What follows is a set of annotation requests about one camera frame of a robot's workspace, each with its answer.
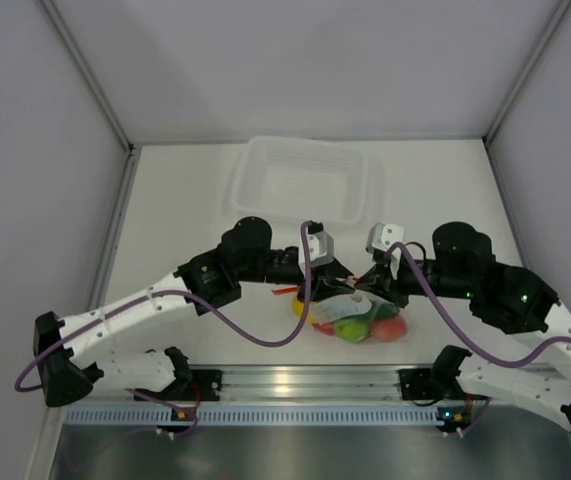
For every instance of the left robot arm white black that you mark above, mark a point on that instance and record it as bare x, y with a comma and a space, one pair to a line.
109, 348

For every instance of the light green fake vegetable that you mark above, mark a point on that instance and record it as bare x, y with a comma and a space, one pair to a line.
351, 330

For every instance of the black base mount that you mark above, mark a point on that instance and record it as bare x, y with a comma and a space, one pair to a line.
205, 385
416, 385

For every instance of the pink fake peach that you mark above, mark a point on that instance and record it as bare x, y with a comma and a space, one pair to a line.
389, 330

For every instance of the yellow fake lemon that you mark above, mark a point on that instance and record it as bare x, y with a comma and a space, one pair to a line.
298, 308

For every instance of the white slotted cable duct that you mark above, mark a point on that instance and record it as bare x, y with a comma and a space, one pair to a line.
218, 415

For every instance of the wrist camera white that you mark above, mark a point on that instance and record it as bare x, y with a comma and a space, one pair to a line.
316, 246
380, 240

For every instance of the red fake apple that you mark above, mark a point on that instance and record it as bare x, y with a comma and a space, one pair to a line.
324, 328

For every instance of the green fake cucumber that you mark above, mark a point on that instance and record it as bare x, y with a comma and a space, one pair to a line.
381, 310

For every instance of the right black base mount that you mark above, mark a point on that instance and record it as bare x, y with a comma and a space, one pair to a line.
416, 385

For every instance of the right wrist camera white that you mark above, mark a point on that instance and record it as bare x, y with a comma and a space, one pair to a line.
380, 240

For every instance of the clear zip top bag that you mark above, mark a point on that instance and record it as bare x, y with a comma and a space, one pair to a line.
353, 306

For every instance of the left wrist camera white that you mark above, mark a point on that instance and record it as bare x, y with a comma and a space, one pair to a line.
316, 246

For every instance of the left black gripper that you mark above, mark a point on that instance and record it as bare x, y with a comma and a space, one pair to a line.
324, 284

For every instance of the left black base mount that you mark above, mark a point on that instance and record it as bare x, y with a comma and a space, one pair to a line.
205, 385

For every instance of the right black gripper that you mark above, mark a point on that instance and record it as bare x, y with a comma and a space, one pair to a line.
378, 279

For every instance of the aluminium rail frame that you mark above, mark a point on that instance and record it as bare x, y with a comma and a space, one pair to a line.
375, 383

